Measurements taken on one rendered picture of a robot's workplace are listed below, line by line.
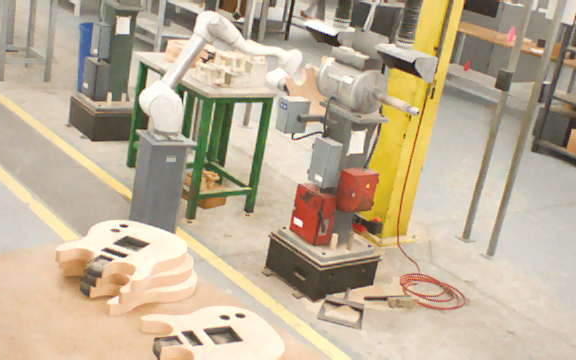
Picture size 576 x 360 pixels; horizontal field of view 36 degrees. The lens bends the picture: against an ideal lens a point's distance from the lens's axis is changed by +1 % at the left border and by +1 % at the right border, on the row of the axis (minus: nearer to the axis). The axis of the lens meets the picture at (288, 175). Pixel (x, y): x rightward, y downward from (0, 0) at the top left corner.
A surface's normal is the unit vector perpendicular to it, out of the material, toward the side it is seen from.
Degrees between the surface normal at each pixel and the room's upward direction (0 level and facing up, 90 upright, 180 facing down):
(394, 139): 90
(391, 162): 90
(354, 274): 90
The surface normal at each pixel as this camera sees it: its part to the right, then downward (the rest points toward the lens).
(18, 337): 0.18, -0.93
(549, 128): -0.81, 0.04
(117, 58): 0.58, 0.36
